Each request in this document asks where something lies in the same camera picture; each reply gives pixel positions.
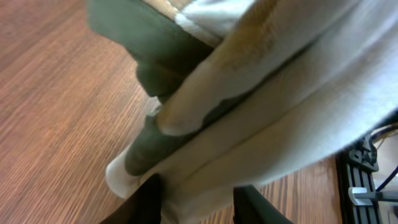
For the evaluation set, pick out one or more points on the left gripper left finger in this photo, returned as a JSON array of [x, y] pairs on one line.
[[142, 207]]

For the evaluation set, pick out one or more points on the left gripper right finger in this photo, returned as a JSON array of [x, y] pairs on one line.
[[250, 207]]

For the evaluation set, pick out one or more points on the white and beige cloth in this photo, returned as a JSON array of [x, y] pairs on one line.
[[295, 83]]

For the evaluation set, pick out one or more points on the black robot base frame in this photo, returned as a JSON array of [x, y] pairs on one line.
[[367, 176]]

